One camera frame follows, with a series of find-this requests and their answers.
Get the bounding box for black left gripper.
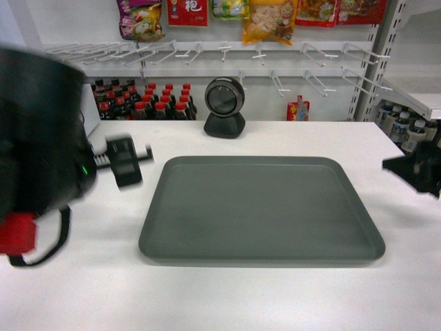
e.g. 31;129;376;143
92;135;154;188

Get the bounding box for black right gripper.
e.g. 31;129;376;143
382;141;440;199

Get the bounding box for grey rectangular serving tray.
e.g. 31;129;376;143
139;156;386;265

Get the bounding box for red cap soy sauce bottles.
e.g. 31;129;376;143
90;78;198;121

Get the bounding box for black round barcode scanner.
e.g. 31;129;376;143
204;77;245;139

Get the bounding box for red spout sauce pouch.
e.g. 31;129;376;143
286;95;309;121

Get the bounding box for purple snack bag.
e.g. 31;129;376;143
116;0;165;42

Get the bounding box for white peg hook rack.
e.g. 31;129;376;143
45;40;389;97

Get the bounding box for red hanging packet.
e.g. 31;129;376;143
167;0;208;28

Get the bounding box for yellow chips snack bag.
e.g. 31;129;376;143
242;0;298;46

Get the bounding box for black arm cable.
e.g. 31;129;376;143
7;206;72;268

